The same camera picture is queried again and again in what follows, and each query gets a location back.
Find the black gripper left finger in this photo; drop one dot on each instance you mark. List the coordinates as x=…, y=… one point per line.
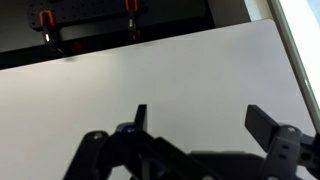
x=140, y=120

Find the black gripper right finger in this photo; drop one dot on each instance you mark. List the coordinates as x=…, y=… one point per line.
x=281, y=143

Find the orange black clamp far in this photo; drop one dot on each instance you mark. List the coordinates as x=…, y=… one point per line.
x=131, y=7

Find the orange black clamp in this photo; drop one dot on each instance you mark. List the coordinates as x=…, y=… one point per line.
x=50, y=37
x=131, y=7

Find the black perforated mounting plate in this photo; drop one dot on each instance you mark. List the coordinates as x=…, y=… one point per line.
x=67, y=12

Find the orange black clamp near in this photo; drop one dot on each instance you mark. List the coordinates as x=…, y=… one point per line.
x=50, y=37

